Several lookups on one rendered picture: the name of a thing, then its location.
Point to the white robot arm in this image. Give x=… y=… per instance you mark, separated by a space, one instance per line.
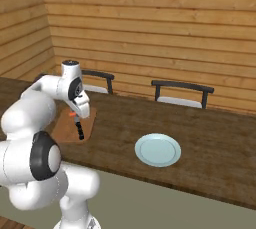
x=26 y=119

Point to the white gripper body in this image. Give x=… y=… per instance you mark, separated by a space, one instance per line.
x=82 y=106

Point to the wooden cutting board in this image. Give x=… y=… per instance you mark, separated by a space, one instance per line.
x=65 y=129

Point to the black chair with white seat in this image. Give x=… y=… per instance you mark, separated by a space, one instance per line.
x=181 y=86
x=98 y=74

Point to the pale blue plate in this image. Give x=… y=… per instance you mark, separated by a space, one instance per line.
x=158 y=150

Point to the orange piece of meat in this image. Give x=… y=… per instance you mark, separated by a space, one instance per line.
x=72 y=114

